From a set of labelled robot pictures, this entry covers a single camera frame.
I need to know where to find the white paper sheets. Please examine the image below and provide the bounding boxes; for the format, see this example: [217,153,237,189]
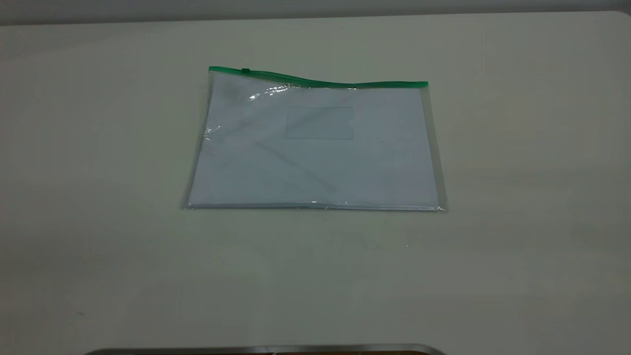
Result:
[189,74,440,208]

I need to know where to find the grey metal base plate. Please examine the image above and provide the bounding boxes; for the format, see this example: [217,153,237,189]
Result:
[84,344,447,355]

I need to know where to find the clear plastic zipper bag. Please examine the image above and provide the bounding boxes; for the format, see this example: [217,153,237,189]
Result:
[181,66,448,213]

